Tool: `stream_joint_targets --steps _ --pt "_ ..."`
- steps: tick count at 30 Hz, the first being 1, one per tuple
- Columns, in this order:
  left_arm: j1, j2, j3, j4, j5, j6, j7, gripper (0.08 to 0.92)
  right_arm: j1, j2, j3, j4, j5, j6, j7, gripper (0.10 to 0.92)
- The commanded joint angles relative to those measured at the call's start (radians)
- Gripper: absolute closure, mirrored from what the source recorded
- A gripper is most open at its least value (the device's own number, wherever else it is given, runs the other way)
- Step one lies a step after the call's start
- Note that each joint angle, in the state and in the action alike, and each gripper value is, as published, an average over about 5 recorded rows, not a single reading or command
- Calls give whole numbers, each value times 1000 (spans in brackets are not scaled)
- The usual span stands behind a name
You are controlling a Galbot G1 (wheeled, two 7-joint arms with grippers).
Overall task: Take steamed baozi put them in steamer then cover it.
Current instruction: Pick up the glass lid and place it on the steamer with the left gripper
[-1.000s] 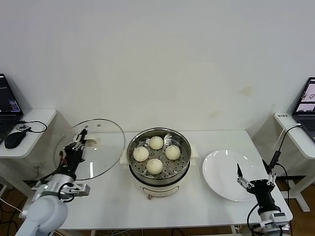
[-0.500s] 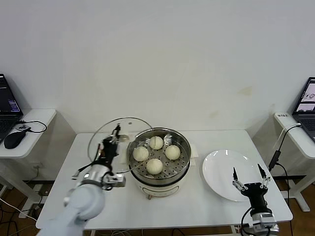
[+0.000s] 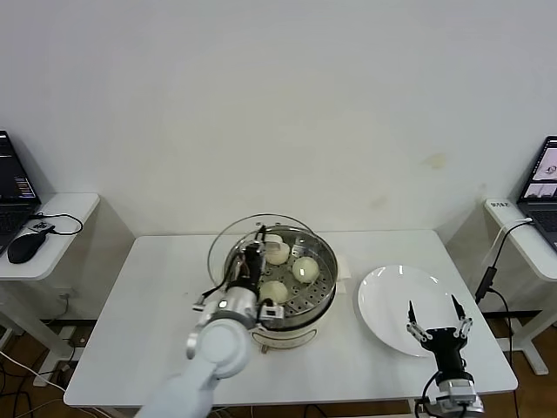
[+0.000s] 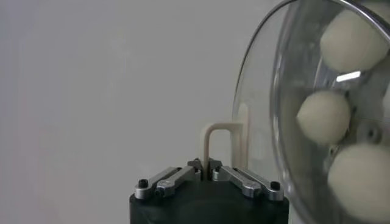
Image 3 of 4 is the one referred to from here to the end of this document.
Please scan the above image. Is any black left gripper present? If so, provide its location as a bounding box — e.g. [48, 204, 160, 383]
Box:
[230, 224, 268, 288]

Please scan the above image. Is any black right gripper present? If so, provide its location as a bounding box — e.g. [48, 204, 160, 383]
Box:
[406, 294, 474, 375]

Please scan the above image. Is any round glass pot lid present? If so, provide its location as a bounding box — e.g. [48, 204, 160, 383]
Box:
[207, 212, 321, 301]

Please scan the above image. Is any white steamed baozi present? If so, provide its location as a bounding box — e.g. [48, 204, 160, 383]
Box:
[259, 280, 290, 305]
[292, 256, 321, 284]
[265, 243, 291, 266]

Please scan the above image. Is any stainless steel steamer basket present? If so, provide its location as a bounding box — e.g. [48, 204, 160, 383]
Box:
[224, 225, 339, 327]

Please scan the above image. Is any round white plate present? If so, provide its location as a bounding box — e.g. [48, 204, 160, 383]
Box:
[358, 265, 465, 358]

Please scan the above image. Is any white side table with label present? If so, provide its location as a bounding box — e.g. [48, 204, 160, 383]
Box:
[484, 198, 557, 378]

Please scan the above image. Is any grey laptop with light screen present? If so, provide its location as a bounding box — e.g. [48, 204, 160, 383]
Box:
[516, 137, 557, 253]

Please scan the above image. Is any white side table with mouse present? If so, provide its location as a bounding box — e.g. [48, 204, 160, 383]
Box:
[0, 192, 102, 371]

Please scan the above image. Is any black computer mouse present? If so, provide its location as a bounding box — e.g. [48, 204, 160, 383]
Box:
[7, 233, 48, 265]

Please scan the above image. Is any black laptop with dark screen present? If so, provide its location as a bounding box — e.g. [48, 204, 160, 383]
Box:
[0, 130, 44, 258]

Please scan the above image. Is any white floor power strip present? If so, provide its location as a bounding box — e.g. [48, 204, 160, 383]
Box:
[32, 369, 73, 389]

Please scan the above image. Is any black cable with adapter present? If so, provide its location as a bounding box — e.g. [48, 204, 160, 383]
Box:
[473, 219, 534, 349]

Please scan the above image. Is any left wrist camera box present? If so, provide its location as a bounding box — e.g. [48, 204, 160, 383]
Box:
[258, 302, 286, 326]

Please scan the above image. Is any thin white cable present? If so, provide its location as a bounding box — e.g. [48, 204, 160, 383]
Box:
[482, 219, 532, 266]

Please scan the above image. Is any thin black looped cable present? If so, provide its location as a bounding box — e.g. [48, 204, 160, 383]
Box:
[30, 212, 84, 237]

